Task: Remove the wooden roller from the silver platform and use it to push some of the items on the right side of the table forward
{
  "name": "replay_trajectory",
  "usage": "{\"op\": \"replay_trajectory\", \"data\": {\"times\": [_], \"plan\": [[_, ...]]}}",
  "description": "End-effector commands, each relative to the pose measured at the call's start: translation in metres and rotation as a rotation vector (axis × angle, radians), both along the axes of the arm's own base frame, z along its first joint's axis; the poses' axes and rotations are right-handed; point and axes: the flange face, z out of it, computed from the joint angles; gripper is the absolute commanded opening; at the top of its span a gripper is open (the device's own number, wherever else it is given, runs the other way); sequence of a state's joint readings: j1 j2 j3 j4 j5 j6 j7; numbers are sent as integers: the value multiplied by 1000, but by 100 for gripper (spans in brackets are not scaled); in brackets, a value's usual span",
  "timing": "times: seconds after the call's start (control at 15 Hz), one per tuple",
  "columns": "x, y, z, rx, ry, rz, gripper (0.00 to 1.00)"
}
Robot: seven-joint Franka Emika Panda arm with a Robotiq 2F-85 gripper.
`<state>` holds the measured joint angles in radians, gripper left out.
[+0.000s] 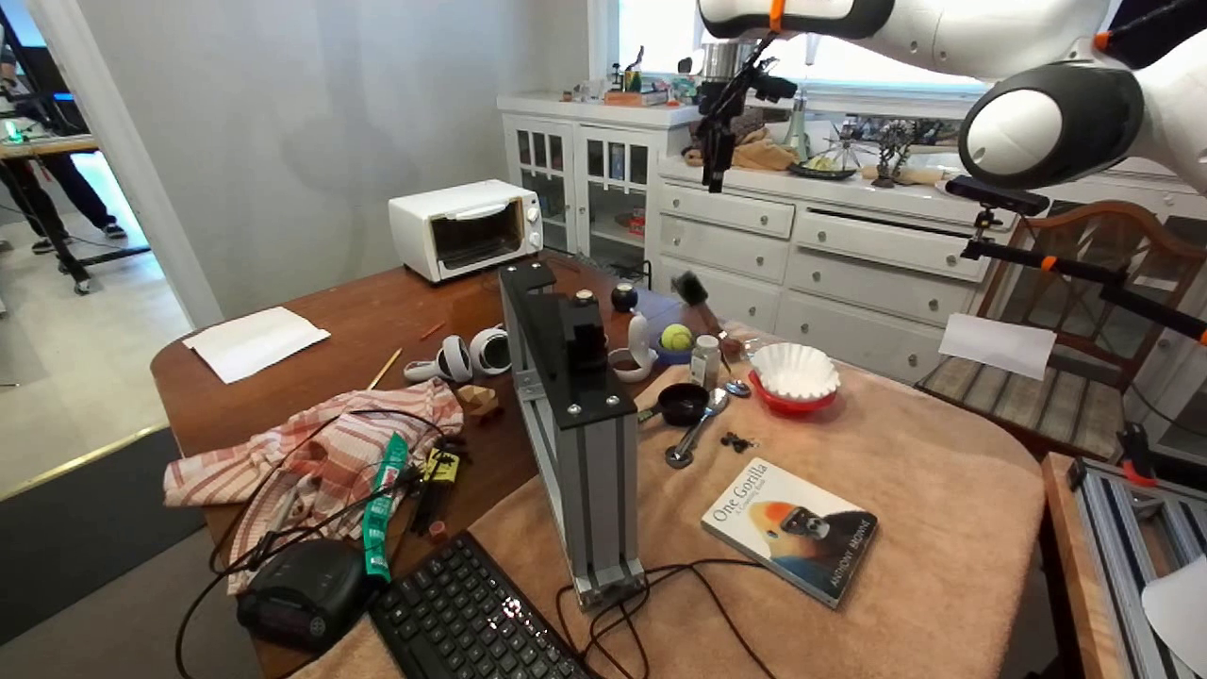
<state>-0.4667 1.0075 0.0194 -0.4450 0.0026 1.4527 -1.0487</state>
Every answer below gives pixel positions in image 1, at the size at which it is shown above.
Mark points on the black box device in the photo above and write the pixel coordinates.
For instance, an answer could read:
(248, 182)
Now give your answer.
(302, 591)

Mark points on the person in dark trousers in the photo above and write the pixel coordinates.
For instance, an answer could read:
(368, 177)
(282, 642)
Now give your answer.
(62, 190)

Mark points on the silver measuring scoop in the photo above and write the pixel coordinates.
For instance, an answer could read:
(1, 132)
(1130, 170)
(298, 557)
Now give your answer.
(683, 446)

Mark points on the blue bowl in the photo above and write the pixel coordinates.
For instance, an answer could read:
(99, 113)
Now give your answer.
(680, 356)

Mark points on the white paper coffee filter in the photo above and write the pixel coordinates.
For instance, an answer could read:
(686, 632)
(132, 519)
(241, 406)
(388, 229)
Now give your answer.
(795, 371)

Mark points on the yellow-green tennis ball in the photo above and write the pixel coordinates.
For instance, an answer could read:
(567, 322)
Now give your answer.
(676, 336)

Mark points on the wooden desk black legs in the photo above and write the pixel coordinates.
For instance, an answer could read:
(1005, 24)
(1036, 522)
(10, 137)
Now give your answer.
(49, 147)

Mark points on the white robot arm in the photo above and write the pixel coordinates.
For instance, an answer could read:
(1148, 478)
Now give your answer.
(957, 33)

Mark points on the black measuring cup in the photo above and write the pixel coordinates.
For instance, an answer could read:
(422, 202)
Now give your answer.
(683, 406)

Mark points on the wooden slatted chair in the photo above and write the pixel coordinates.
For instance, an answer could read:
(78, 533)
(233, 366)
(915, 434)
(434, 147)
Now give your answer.
(1095, 230)

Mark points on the silver aluminium frame platform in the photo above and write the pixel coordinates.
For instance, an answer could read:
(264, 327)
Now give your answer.
(588, 490)

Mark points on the yellow black small gadget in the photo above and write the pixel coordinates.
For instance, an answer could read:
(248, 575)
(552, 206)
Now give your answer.
(444, 468)

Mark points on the dark grey floor rug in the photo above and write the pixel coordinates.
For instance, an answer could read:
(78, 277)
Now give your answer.
(78, 539)

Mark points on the yellow pencil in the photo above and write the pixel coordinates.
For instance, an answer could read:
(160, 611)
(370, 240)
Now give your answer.
(387, 366)

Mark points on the white paper note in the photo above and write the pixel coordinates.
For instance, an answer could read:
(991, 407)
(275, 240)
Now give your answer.
(994, 346)

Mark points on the small glass jar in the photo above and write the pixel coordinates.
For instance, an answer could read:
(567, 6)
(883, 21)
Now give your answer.
(708, 362)

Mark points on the wooden base board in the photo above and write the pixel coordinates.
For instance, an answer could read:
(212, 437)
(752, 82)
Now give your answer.
(1067, 567)

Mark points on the black binder clip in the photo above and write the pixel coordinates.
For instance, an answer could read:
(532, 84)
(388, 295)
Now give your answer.
(735, 441)

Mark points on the black exterior camera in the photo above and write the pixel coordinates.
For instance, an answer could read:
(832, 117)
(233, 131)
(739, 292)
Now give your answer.
(994, 192)

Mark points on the green tube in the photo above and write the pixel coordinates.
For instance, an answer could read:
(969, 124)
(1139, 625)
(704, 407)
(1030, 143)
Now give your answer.
(377, 522)

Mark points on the black keyboard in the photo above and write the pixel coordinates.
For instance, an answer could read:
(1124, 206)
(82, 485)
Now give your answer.
(458, 625)

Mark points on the white glass door cabinet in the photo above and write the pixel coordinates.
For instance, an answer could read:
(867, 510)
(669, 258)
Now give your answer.
(552, 162)

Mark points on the white paper sheet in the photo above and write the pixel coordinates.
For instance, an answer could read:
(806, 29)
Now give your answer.
(249, 342)

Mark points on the white toaster oven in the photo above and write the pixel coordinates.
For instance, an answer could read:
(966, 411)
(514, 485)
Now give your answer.
(419, 230)

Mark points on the dark round ball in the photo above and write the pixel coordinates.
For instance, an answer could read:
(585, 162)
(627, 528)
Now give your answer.
(622, 299)

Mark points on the white drawer cabinet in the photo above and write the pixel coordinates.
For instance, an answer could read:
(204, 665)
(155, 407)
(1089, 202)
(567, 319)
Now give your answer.
(867, 295)

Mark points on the aluminium rail robot base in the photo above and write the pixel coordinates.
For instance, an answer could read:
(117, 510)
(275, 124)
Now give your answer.
(1113, 539)

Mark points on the white figurine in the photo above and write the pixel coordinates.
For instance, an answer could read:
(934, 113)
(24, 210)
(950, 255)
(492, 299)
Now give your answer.
(639, 342)

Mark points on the red bowl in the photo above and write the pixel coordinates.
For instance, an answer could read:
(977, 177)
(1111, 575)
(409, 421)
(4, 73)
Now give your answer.
(795, 407)

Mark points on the One Gorilla picture book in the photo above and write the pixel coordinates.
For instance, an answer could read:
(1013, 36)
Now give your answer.
(806, 539)

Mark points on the bright window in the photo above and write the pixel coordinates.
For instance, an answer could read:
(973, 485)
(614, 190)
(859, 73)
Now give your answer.
(654, 33)

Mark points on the red striped cloth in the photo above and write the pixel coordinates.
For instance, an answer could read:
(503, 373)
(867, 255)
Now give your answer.
(339, 426)

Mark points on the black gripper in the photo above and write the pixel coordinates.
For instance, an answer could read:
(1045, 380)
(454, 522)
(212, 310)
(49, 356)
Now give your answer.
(724, 102)

